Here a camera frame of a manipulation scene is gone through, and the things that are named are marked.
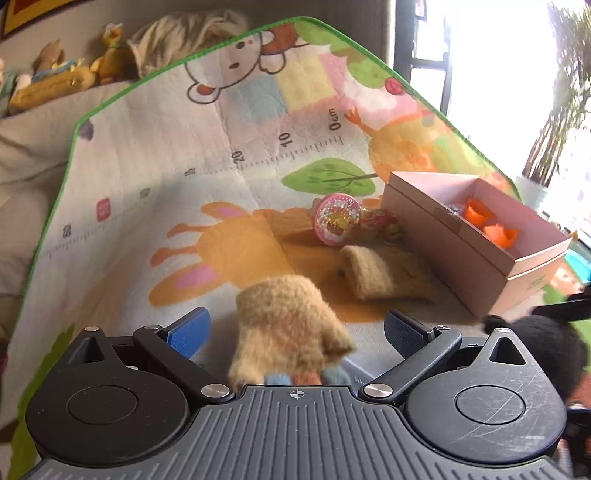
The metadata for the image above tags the yellow duck plush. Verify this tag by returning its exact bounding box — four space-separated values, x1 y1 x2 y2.
90 23 134 86

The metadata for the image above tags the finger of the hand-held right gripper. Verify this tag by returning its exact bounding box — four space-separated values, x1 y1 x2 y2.
531 295 591 320

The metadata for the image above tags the yellow framed red picture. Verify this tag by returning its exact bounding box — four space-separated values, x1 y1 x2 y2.
0 0 61 38

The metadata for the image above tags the yellow plush pillow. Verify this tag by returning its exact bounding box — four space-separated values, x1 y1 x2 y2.
9 69 95 112

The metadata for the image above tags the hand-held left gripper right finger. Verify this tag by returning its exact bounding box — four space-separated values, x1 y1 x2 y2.
364 310 532 408

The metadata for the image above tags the cream cloth bundle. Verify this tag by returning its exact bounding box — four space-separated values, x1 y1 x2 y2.
127 11 250 79

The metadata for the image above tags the cartoon play mat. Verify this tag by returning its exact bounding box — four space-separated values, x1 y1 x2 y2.
0 16 591 480

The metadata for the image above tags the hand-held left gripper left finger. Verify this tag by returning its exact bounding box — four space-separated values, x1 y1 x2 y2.
69 308 235 407

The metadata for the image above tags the black framed window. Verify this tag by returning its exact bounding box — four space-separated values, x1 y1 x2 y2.
392 0 591 185

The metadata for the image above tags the tan knit glove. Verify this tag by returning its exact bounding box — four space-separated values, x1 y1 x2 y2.
341 244 439 303

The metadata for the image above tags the tall plant in white pot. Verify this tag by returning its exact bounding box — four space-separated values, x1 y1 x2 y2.
515 0 591 213

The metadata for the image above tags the black plush toy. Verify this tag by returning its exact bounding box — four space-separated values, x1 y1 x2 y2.
482 314 587 402

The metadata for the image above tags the tan glove with coloured fingertips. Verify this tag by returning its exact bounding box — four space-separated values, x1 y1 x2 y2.
228 274 356 388

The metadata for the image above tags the small colourful toy figure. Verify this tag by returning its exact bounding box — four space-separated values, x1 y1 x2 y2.
360 208 402 244

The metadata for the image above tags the pink cardboard box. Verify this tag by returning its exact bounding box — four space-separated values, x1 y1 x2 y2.
381 171 573 319

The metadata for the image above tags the pink glitter round toy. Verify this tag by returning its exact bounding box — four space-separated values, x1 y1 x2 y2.
314 193 363 245

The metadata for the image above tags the orange pumpkin shell half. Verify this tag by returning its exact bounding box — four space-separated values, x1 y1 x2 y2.
464 198 493 227
482 222 520 250

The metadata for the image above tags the green cloth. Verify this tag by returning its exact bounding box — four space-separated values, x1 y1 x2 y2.
0 69 21 116

